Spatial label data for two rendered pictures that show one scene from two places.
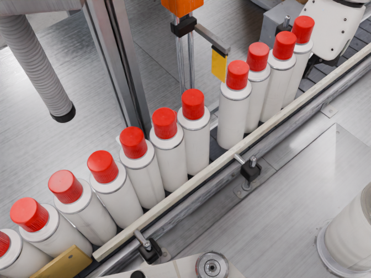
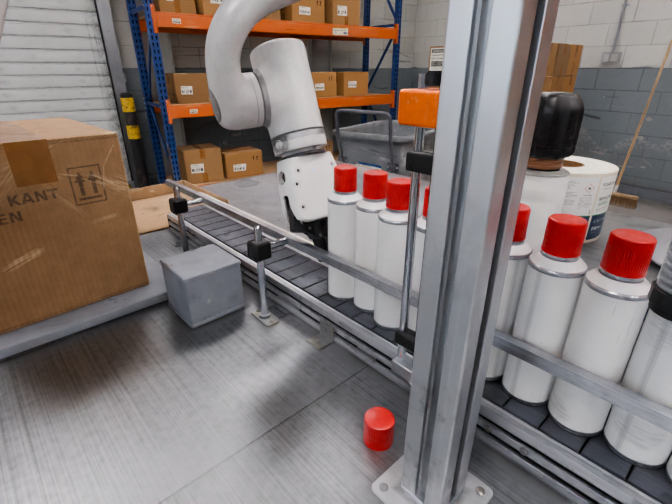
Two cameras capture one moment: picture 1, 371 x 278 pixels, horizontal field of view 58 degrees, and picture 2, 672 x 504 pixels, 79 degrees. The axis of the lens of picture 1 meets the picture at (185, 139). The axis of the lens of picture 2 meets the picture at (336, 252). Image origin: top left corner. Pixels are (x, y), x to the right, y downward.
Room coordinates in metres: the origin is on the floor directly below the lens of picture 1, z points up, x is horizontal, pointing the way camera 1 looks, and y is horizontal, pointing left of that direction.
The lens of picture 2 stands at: (0.54, 0.35, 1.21)
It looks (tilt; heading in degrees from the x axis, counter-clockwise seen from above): 24 degrees down; 262
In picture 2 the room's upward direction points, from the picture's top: straight up
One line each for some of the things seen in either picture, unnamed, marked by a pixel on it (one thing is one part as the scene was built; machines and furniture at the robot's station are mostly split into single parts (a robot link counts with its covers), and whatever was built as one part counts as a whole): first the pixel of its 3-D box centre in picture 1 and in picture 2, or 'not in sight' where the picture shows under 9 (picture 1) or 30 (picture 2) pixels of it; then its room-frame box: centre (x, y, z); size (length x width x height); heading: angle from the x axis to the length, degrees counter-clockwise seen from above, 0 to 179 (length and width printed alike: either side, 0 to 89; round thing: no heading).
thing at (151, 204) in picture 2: not in sight; (163, 203); (0.88, -0.84, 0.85); 0.30 x 0.26 x 0.04; 125
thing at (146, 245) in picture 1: (146, 245); not in sight; (0.16, 0.08, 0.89); 0.06 x 0.03 x 0.12; 35
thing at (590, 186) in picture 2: not in sight; (555, 195); (-0.06, -0.45, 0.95); 0.20 x 0.20 x 0.14
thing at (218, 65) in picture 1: (218, 64); not in sight; (0.36, -0.06, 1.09); 0.03 x 0.01 x 0.06; 35
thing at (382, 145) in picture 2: not in sight; (388, 170); (-0.29, -2.73, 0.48); 0.89 x 0.63 x 0.96; 48
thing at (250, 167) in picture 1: (250, 173); not in sight; (0.27, -0.11, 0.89); 0.03 x 0.03 x 0.12; 35
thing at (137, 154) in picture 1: (142, 171); (600, 336); (0.25, 0.07, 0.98); 0.05 x 0.05 x 0.20
